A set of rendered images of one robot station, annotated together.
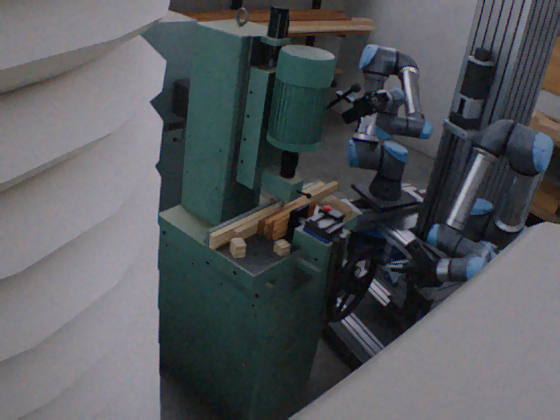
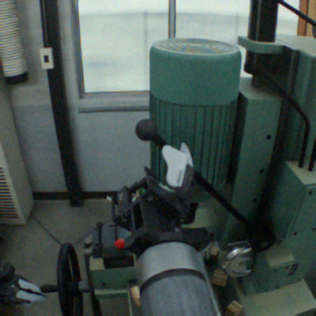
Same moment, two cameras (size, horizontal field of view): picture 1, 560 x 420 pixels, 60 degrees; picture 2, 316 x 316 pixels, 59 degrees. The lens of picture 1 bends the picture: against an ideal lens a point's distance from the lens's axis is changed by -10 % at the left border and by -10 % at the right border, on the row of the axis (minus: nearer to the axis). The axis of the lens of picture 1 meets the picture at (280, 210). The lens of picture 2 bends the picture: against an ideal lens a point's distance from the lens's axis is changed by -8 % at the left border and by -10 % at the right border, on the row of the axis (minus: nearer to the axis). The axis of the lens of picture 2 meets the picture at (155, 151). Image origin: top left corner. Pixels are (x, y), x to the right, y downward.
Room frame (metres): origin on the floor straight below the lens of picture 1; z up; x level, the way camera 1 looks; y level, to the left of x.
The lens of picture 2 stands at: (2.00, -0.45, 1.62)
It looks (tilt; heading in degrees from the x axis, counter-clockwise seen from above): 31 degrees down; 137
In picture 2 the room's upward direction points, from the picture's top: straight up
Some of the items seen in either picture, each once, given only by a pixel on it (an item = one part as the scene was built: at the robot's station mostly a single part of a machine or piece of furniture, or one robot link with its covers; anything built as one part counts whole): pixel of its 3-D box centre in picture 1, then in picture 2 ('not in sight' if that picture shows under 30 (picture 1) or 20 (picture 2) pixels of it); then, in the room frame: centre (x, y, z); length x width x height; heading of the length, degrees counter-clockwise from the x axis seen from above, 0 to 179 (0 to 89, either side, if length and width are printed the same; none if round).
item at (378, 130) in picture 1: (389, 124); not in sight; (1.92, -0.35, 1.22); 0.11 x 0.08 x 0.11; 94
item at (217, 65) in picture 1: (228, 123); (290, 178); (1.80, 0.24, 1.16); 0.22 x 0.22 x 0.72; 55
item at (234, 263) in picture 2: not in sight; (244, 259); (1.82, 0.03, 1.02); 0.12 x 0.03 x 0.12; 55
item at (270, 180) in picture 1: (281, 184); (191, 230); (1.65, 0.01, 1.03); 0.14 x 0.07 x 0.09; 55
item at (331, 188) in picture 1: (290, 208); not in sight; (1.69, -0.04, 0.92); 0.58 x 0.02 x 0.04; 145
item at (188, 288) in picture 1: (239, 316); not in sight; (1.71, 0.10, 0.36); 0.58 x 0.45 x 0.71; 55
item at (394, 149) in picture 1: (391, 159); not in sight; (2.16, -0.45, 0.98); 0.13 x 0.12 x 0.14; 94
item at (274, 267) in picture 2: not in sight; (269, 265); (1.87, 0.06, 1.02); 0.09 x 0.07 x 0.12; 145
